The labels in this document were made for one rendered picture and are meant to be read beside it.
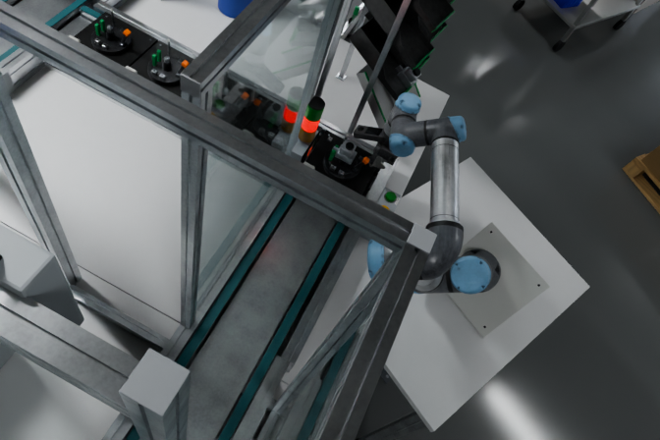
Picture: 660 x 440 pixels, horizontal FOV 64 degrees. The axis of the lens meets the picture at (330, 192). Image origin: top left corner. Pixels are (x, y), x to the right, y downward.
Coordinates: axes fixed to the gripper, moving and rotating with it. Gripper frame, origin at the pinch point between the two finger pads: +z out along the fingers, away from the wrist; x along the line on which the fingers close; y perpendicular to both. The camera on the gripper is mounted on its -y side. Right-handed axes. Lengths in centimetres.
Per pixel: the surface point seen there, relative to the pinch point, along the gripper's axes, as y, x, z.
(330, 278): 6.6, -41.7, 10.9
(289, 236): -12.4, -33.4, 14.5
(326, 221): -3.8, -21.0, 14.5
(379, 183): 6.5, 2.5, 10.9
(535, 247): 74, 19, 20
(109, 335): -43, -88, 20
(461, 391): 62, -50, 20
